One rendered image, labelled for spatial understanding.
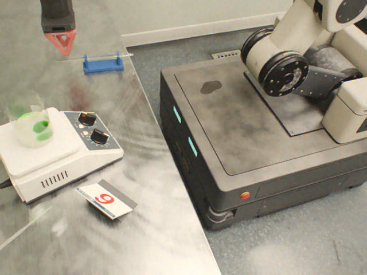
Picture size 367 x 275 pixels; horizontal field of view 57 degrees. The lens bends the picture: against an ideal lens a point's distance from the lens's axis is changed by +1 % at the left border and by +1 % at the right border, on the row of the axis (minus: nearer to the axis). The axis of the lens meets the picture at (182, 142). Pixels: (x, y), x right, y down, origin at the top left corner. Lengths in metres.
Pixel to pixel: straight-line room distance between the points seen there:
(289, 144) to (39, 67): 0.88
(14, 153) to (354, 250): 1.35
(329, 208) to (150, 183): 1.14
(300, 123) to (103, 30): 0.80
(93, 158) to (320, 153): 0.91
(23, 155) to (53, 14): 0.33
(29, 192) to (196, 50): 1.81
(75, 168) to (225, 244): 0.92
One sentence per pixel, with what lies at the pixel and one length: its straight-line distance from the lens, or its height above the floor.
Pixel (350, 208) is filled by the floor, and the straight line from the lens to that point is 1.72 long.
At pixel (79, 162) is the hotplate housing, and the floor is 0.80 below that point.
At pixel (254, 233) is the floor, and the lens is 1.49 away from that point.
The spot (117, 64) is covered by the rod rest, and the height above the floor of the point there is 0.76.
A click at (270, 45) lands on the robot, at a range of 1.24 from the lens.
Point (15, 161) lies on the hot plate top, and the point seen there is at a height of 0.84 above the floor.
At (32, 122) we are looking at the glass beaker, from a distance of 0.59.
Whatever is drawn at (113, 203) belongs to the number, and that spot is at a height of 0.77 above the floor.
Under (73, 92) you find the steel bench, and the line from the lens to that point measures 0.85.
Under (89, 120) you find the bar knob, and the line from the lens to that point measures 0.70.
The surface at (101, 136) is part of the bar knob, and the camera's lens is 0.67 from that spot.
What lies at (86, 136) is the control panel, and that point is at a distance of 0.67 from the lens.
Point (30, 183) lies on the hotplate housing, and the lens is 0.63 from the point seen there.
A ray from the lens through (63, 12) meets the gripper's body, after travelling 0.81.
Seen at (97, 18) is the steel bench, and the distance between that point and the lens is 1.11.
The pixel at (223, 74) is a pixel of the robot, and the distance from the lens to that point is 1.54.
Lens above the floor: 1.31
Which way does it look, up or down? 50 degrees down
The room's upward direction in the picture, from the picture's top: 6 degrees clockwise
